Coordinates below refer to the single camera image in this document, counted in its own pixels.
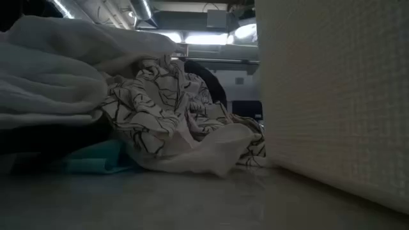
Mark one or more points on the dark grey garment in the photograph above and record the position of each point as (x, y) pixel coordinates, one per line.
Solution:
(207, 83)

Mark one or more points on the white garment black line print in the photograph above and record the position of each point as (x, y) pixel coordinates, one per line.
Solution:
(153, 96)

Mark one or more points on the teal garment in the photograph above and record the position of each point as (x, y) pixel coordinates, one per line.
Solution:
(96, 159)

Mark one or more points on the white plastic storage bin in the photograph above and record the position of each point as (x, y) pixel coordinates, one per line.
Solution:
(335, 96)

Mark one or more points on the blue garment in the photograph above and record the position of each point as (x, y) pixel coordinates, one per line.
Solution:
(48, 140)

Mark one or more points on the plain white garment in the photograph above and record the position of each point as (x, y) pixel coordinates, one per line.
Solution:
(48, 80)

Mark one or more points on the black monitor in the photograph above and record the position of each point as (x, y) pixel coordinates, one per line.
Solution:
(247, 110)

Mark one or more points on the long ceiling light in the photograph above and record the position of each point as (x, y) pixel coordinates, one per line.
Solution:
(204, 39)

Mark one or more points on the round ceiling light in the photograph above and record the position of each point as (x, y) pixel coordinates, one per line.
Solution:
(246, 31)

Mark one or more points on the grey ceiling box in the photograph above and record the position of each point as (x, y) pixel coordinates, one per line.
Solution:
(217, 18)

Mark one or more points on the silver ceiling duct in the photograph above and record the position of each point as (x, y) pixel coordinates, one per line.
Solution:
(143, 12)

